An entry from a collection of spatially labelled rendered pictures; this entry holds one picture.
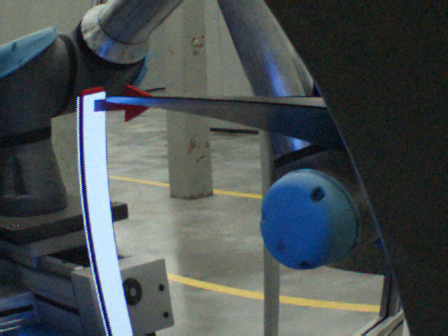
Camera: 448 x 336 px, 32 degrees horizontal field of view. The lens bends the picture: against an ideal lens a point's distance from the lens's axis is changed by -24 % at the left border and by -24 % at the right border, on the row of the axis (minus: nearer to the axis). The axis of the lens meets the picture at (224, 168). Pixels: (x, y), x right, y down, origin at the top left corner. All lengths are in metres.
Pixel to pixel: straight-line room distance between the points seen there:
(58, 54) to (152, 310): 0.33
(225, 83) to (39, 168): 10.60
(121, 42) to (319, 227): 0.45
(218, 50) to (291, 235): 10.95
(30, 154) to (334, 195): 0.44
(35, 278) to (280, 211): 0.38
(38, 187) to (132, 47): 0.21
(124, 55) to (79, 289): 0.30
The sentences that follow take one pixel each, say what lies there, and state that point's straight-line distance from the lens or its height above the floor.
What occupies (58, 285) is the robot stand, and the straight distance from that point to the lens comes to 0.94.
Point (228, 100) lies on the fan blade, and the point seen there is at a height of 1.19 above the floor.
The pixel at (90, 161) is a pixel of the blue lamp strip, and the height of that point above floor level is 1.14.
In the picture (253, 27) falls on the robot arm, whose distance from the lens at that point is 0.71.
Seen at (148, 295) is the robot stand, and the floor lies 0.95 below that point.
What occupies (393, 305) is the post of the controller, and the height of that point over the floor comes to 0.88.
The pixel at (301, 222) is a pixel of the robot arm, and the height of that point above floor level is 1.08.
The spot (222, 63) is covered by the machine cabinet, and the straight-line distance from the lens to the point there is 11.59.
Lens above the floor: 1.22
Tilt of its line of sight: 8 degrees down
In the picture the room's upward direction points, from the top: 3 degrees counter-clockwise
